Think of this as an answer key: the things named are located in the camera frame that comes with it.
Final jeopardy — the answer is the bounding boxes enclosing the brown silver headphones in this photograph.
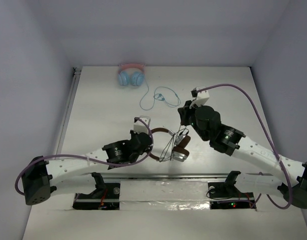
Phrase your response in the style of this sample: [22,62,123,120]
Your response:
[149,127,191,162]

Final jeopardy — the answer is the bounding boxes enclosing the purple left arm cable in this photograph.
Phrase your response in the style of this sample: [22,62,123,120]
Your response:
[14,118,154,198]

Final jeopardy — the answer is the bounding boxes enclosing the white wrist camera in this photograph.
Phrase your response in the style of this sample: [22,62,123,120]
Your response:
[189,87,210,109]
[133,115,151,135]

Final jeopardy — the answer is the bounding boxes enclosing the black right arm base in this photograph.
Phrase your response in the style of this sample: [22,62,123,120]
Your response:
[206,171,257,210]

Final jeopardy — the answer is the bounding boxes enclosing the blue pink headphones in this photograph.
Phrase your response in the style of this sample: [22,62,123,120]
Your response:
[117,63,146,87]

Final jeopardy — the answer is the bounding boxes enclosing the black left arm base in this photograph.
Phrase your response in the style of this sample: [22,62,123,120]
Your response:
[72,172,121,211]

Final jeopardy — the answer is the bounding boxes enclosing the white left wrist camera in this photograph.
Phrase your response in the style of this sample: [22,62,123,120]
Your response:
[133,115,151,135]

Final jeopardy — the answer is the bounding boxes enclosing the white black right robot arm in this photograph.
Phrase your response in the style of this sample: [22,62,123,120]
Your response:
[177,100,307,209]

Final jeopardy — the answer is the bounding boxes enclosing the thin blue headphone cable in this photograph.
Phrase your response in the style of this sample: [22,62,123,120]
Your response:
[138,82,182,111]

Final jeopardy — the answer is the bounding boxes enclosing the thin black headphone cable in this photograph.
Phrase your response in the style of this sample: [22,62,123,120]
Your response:
[159,117,191,162]

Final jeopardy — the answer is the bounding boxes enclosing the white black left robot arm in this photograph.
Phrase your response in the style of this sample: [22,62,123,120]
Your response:
[15,130,154,206]

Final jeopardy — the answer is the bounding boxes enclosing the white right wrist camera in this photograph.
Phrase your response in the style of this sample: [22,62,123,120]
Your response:
[189,87,210,109]

